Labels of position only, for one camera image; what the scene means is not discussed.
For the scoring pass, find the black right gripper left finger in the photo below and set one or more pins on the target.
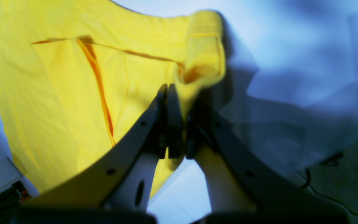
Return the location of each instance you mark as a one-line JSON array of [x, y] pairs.
[[116, 188]]

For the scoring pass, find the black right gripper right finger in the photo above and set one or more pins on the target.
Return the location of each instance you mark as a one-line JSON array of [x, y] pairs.
[[241, 188]]

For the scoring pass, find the orange yellow T-shirt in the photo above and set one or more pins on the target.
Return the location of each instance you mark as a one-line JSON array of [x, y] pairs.
[[75, 75]]

